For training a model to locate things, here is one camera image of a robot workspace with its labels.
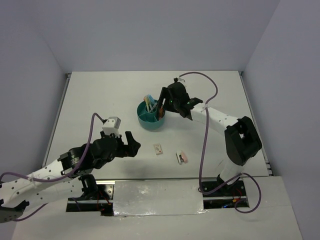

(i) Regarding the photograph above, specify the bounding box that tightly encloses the orange transparent cap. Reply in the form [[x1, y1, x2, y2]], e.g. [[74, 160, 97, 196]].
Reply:
[[157, 106, 164, 120]]

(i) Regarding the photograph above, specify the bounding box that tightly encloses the green white pen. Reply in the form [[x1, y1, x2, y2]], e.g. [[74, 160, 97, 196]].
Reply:
[[149, 101, 153, 112]]

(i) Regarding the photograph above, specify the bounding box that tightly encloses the yellow pen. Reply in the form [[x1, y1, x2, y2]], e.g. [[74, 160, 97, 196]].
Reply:
[[145, 104, 150, 113]]

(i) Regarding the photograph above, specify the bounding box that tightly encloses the white staples box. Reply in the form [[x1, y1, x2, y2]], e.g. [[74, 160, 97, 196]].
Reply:
[[153, 143, 163, 156]]

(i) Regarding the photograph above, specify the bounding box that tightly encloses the pink white stapler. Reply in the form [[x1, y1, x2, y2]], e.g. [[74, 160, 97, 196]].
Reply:
[[176, 150, 188, 165]]

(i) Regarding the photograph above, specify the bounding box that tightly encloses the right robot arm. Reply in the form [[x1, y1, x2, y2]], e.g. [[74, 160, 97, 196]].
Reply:
[[157, 82, 262, 196]]

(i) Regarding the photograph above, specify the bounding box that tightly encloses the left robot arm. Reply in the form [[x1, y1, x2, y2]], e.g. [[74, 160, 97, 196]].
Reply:
[[0, 131, 141, 223]]

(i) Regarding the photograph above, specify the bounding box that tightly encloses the teal round organizer container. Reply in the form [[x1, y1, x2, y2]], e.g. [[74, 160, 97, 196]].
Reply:
[[136, 101, 165, 131]]

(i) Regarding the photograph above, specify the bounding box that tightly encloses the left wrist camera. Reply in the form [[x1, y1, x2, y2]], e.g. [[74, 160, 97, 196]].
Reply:
[[102, 116, 121, 138]]

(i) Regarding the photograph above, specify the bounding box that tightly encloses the foil covered base plate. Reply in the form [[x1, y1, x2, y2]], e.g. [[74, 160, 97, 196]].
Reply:
[[113, 179, 206, 217]]

